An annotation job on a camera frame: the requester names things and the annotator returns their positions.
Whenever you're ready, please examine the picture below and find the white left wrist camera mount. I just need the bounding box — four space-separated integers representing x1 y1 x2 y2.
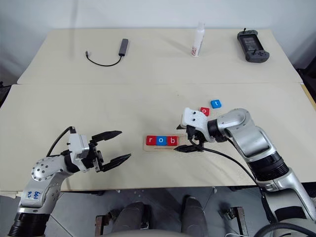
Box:
67 126 90 171

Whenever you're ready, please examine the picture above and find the rusty metal stand bracket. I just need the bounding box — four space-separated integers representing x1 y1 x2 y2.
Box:
94 208 119 237
219 206 248 236

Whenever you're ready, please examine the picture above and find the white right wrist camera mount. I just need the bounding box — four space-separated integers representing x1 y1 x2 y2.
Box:
181 107 211 142

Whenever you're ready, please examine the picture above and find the dark grey handheld controller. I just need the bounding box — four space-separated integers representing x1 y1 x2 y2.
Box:
237 27 270 63

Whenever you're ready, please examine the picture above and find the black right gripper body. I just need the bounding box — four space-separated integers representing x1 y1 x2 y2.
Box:
186 124 208 149

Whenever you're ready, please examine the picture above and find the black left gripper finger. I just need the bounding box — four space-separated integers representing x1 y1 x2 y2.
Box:
90 130 123 145
100 153 132 173

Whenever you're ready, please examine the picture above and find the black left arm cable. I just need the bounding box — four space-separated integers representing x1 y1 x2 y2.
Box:
45 126 76 158

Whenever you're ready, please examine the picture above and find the dark grey rounded shape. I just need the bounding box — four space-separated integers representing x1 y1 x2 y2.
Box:
115 201 149 237
182 196 207 237

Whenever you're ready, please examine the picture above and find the grey usb hub with cable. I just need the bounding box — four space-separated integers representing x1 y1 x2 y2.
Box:
85 38 129 67

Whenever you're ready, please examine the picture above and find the wooden letter tray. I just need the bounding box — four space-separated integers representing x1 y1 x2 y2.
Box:
143 134 191 152

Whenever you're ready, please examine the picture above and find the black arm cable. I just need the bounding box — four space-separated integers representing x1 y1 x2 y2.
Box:
45 126 76 158
187 132 275 220

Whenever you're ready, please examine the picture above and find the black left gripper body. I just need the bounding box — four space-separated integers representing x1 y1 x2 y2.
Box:
80 140 104 173

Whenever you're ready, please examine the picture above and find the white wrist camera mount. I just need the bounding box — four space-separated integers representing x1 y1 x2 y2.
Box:
67 126 90 171
181 107 211 142

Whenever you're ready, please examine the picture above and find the red letter b block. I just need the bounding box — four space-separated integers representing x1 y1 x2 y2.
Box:
165 135 179 146

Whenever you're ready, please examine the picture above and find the white plastic bottle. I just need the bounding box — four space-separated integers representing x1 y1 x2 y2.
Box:
190 21 206 59

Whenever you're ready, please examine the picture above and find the black equipment beside table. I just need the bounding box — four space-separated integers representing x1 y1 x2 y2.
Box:
294 66 316 111

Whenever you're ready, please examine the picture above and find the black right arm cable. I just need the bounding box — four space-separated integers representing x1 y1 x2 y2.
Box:
187 132 275 220

